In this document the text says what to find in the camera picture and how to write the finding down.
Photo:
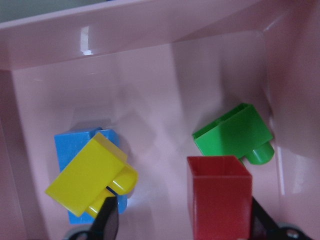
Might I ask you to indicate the green toy block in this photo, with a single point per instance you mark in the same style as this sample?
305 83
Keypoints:
240 132

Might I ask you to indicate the yellow toy block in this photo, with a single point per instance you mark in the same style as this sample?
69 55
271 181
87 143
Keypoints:
99 170

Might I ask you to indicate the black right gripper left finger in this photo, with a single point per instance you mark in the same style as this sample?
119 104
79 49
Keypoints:
106 224

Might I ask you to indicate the pink plastic box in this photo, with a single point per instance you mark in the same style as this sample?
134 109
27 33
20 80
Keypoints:
156 71

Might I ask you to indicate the blue toy block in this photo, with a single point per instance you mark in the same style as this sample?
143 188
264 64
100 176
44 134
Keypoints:
67 145

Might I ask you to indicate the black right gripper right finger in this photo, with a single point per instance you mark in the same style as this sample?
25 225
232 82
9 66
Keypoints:
263 227

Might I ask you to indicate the red toy block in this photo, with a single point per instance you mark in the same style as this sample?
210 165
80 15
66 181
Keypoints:
219 198

